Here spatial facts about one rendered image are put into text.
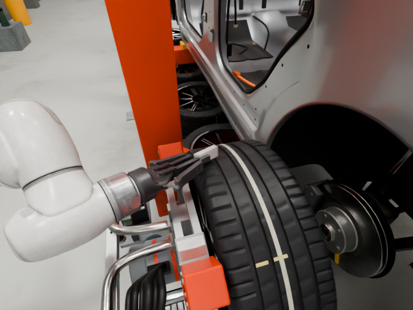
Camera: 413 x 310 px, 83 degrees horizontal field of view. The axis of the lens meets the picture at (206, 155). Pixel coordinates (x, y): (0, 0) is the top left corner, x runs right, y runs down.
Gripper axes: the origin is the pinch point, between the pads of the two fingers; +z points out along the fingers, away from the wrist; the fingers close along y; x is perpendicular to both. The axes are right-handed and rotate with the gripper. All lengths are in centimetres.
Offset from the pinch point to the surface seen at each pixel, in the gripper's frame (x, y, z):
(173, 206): -9.1, 1.0, -12.5
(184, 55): 2, -192, 130
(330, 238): -37, 23, 32
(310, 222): -10.0, 25.9, 6.8
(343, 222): -30, 25, 35
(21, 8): 95, -725, 55
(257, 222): -8.7, 18.7, -2.1
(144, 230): -19.3, -7.3, -18.3
